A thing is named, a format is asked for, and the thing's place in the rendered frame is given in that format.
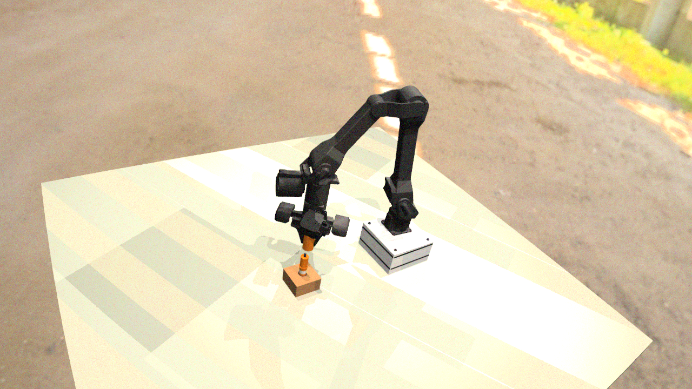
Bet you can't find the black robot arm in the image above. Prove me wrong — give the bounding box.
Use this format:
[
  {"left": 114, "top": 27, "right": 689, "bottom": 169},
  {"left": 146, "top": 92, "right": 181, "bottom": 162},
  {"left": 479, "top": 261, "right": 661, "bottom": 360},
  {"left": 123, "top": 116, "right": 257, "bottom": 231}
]
[{"left": 275, "top": 85, "right": 429, "bottom": 239}]

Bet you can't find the tan square block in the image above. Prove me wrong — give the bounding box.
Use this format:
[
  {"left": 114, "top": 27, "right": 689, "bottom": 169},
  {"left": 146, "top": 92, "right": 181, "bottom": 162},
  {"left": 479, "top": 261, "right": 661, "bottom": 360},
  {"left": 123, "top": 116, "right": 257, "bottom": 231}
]
[{"left": 283, "top": 262, "right": 321, "bottom": 297}]

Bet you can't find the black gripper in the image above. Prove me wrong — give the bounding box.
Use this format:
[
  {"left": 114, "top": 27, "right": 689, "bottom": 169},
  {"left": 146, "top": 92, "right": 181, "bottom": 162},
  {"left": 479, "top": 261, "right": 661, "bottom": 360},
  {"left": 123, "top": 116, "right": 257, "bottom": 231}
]
[{"left": 275, "top": 196, "right": 350, "bottom": 243}]

